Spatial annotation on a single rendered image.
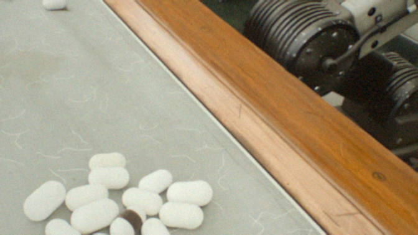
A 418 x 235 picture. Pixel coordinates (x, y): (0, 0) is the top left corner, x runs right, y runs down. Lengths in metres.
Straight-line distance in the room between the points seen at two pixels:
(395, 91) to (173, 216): 0.61
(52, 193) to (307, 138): 0.24
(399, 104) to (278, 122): 0.44
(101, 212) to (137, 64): 0.26
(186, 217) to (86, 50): 0.30
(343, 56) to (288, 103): 0.20
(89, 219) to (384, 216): 0.23
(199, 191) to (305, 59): 0.32
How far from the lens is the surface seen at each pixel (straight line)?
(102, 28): 0.69
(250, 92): 0.54
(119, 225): 0.38
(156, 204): 0.40
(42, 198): 0.40
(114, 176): 0.42
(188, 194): 0.41
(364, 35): 0.74
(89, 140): 0.49
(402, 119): 0.93
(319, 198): 0.45
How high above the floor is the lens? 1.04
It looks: 35 degrees down
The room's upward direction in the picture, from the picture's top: 10 degrees clockwise
